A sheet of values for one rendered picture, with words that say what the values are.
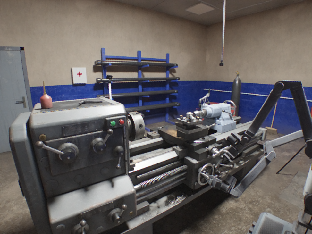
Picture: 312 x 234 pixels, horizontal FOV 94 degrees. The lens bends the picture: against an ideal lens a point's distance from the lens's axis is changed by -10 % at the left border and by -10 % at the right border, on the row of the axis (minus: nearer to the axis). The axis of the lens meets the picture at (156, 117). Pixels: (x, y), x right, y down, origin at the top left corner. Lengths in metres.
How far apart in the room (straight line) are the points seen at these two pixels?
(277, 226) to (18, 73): 4.65
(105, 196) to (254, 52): 5.42
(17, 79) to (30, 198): 3.31
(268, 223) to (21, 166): 1.93
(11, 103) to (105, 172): 3.39
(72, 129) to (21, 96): 3.29
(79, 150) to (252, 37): 5.56
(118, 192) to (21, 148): 0.61
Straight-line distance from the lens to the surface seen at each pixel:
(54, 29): 4.34
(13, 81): 4.22
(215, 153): 1.50
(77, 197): 1.13
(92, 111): 1.02
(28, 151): 1.03
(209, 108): 2.02
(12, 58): 4.24
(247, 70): 5.77
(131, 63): 4.27
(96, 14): 4.61
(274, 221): 1.96
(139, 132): 1.31
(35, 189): 1.13
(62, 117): 0.99
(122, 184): 1.17
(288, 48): 5.44
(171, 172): 1.42
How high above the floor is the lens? 1.52
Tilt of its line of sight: 15 degrees down
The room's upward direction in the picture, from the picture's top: straight up
